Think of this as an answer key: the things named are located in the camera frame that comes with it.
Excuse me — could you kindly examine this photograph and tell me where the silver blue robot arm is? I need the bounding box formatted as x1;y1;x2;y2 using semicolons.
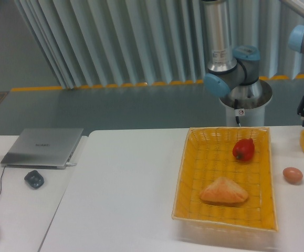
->
202;1;304;127

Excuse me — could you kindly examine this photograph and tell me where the brown egg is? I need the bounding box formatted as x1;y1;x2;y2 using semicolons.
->
282;167;303;184

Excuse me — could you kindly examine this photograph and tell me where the triangular bread slice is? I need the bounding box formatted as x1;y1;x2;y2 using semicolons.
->
199;176;248;204

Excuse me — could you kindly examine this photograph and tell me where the white laptop charger plug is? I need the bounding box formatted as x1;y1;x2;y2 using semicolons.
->
66;162;77;167

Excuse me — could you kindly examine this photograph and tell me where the silver closed laptop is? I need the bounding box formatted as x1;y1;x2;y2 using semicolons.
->
1;128;83;169

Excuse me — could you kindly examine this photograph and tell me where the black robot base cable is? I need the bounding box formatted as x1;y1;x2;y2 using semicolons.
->
234;99;241;128

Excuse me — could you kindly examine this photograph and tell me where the red bell pepper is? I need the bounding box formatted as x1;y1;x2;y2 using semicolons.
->
233;139;255;161

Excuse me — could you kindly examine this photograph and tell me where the yellow woven basket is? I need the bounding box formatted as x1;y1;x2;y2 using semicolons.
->
171;127;279;232

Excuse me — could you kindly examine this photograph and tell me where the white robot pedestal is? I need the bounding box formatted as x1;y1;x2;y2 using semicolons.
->
224;105;265;127

